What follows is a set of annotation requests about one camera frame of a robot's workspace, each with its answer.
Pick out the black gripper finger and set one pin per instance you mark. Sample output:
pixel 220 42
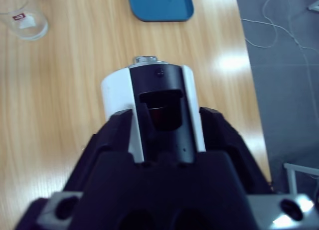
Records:
pixel 229 145
pixel 107 135

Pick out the white capsule coffee machine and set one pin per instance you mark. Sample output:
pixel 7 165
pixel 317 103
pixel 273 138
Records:
pixel 114 90

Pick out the red coffee capsule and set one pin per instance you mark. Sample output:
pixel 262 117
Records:
pixel 157 115

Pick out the clear glass cup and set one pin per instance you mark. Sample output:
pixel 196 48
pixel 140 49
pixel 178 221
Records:
pixel 37 28

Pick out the blue plastic tray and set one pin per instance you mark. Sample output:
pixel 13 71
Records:
pixel 162 5

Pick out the white metal frame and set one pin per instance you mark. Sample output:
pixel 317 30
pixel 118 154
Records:
pixel 292 177

